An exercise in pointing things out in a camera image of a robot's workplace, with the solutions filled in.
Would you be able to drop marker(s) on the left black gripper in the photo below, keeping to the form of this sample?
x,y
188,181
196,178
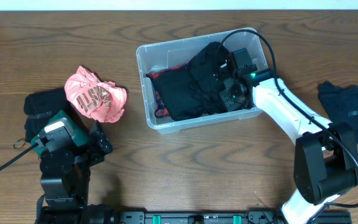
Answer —
x,y
101,143

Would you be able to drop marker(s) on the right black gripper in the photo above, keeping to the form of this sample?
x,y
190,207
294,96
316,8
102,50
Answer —
x,y
230,102

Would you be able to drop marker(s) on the green taped cloth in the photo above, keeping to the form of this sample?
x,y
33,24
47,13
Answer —
x,y
78,136

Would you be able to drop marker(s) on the large black cloth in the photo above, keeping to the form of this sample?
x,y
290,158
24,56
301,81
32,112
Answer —
x,y
194,91

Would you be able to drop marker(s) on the pink printed t-shirt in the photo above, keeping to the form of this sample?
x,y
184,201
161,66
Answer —
x,y
95,99

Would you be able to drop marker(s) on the black taped cloth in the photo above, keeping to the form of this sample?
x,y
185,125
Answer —
x,y
41,107

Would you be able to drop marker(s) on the clear plastic storage container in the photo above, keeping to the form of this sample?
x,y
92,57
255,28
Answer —
x,y
163,55

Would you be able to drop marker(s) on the red plaid flannel cloth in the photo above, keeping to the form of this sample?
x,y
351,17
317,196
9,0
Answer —
x,y
161,110

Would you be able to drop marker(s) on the dark navy taped cloth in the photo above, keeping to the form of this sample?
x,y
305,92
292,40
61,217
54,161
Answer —
x,y
340,104

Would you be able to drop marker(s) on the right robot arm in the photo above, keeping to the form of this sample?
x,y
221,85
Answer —
x,y
326,156

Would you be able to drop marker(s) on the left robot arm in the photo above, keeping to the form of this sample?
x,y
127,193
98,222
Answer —
x,y
66,174

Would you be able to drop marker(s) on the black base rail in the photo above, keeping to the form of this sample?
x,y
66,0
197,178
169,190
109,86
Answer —
x,y
197,217

